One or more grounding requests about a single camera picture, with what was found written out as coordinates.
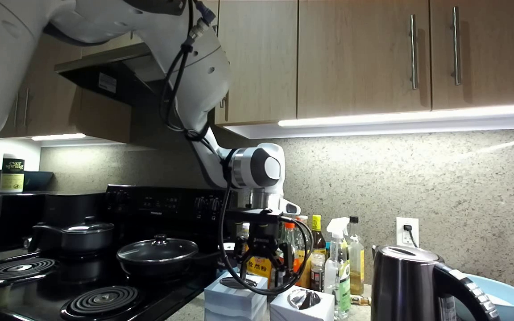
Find yellow oil bottle tan cap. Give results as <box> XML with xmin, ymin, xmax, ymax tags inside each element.
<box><xmin>245</xmin><ymin>253</ymin><xmax>275</xmax><ymax>282</ymax></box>

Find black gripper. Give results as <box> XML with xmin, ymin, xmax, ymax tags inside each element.
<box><xmin>242</xmin><ymin>219</ymin><xmax>295</xmax><ymax>291</ymax></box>

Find light blue bowl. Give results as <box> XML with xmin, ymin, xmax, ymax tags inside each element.
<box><xmin>463</xmin><ymin>273</ymin><xmax>514</xmax><ymax>321</ymax></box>

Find black capped clear bottle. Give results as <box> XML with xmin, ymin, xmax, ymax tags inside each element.
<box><xmin>347</xmin><ymin>214</ymin><xmax>368</xmax><ymax>298</ymax></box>

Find green label jar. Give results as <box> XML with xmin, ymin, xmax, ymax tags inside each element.
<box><xmin>0</xmin><ymin>153</ymin><xmax>27</xmax><ymax>196</ymax></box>

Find pale capped condiment bottle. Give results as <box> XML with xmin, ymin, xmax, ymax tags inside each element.
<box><xmin>295</xmin><ymin>214</ymin><xmax>315</xmax><ymax>292</ymax></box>

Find wooden cabinet beside hood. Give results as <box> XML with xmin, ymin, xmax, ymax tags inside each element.
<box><xmin>0</xmin><ymin>34</ymin><xmax>134</xmax><ymax>143</ymax></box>

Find clear spray bottle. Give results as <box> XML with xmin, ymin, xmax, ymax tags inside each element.
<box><xmin>322</xmin><ymin>216</ymin><xmax>354</xmax><ymax>321</ymax></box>

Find black frying pan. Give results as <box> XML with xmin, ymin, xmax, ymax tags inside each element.
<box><xmin>115</xmin><ymin>248</ymin><xmax>200</xmax><ymax>280</ymax></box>

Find black pot lid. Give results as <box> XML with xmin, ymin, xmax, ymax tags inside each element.
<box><xmin>33</xmin><ymin>214</ymin><xmax>117</xmax><ymax>235</ymax></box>

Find wrist mounted camera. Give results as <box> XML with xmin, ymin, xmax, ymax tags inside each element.
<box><xmin>259</xmin><ymin>192</ymin><xmax>304</xmax><ymax>219</ymax></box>

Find white stacked box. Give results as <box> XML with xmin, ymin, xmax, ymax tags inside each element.
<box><xmin>204</xmin><ymin>271</ymin><xmax>270</xmax><ymax>321</ymax></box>

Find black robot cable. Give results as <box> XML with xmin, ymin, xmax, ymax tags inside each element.
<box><xmin>159</xmin><ymin>0</ymin><xmax>316</xmax><ymax>298</ymax></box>

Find black cooking pot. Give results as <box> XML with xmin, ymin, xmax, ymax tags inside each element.
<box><xmin>31</xmin><ymin>228</ymin><xmax>117</xmax><ymax>258</ymax></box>

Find metal cabinet handle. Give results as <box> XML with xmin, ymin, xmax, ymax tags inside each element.
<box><xmin>407</xmin><ymin>12</ymin><xmax>420</xmax><ymax>91</ymax></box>
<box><xmin>449</xmin><ymin>3</ymin><xmax>463</xmax><ymax>87</ymax></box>

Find wooden upper cabinets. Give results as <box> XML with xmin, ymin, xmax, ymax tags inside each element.
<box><xmin>209</xmin><ymin>0</ymin><xmax>514</xmax><ymax>128</ymax></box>

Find yellow capped dark bottle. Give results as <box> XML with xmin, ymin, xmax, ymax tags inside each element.
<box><xmin>308</xmin><ymin>212</ymin><xmax>329</xmax><ymax>294</ymax></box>

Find black electric stove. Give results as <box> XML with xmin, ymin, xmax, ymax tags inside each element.
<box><xmin>0</xmin><ymin>184</ymin><xmax>240</xmax><ymax>321</ymax></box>

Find orange capped sauce bottle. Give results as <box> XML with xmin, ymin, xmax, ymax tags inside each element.
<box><xmin>281</xmin><ymin>219</ymin><xmax>300</xmax><ymax>278</ymax></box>

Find steel electric kettle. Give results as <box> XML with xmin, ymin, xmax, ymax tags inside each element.
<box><xmin>370</xmin><ymin>242</ymin><xmax>500</xmax><ymax>321</ymax></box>

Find under cabinet light strip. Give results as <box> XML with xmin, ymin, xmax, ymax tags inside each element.
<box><xmin>277</xmin><ymin>102</ymin><xmax>514</xmax><ymax>130</ymax></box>

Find glass pan lid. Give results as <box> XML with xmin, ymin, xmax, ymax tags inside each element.
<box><xmin>117</xmin><ymin>233</ymin><xmax>200</xmax><ymax>264</ymax></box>

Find coil stove burner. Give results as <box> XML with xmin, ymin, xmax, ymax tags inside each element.
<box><xmin>0</xmin><ymin>255</ymin><xmax>58</xmax><ymax>289</ymax></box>
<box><xmin>59</xmin><ymin>283</ymin><xmax>143</xmax><ymax>321</ymax></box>

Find white wall outlet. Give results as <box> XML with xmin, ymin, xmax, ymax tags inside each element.
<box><xmin>395</xmin><ymin>214</ymin><xmax>422</xmax><ymax>250</ymax></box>

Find black power plug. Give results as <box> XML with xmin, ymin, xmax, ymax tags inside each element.
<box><xmin>402</xmin><ymin>223</ymin><xmax>420</xmax><ymax>250</ymax></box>

